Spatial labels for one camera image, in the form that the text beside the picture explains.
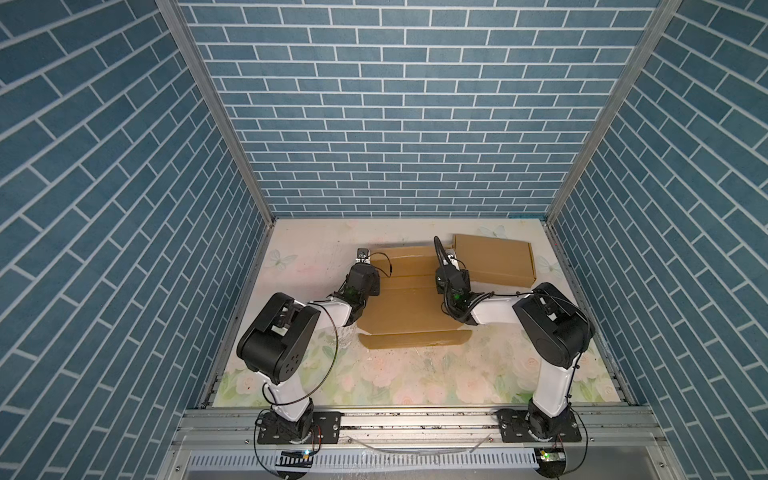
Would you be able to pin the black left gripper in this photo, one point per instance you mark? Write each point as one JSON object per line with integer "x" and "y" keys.
{"x": 374, "y": 280}

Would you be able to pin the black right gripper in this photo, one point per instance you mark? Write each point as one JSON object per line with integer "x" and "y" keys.
{"x": 438, "y": 286}

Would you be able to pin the brown cardboard box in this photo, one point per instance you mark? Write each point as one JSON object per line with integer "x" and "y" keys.
{"x": 496, "y": 261}

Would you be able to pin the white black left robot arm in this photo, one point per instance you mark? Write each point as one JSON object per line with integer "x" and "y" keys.
{"x": 275, "y": 343}

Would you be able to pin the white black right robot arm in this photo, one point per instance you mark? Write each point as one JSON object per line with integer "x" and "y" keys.
{"x": 558, "y": 330}

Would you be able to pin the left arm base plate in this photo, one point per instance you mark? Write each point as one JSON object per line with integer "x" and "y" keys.
{"x": 327, "y": 427}

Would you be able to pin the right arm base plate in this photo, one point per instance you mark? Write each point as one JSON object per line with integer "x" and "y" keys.
{"x": 510, "y": 425}

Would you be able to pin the white slotted cable duct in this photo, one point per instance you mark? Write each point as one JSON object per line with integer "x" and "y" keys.
{"x": 365, "y": 460}

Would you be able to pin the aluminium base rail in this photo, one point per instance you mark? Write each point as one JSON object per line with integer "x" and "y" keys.
{"x": 404, "y": 427}

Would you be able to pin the aluminium corner post left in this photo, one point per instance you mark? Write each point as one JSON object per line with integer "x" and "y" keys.
{"x": 172, "y": 14}

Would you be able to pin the aluminium corner post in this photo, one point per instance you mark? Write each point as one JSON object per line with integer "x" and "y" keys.
{"x": 657, "y": 25}
{"x": 172, "y": 14}

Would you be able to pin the aluminium corner post right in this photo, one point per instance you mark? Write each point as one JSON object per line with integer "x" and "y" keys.
{"x": 657, "y": 25}

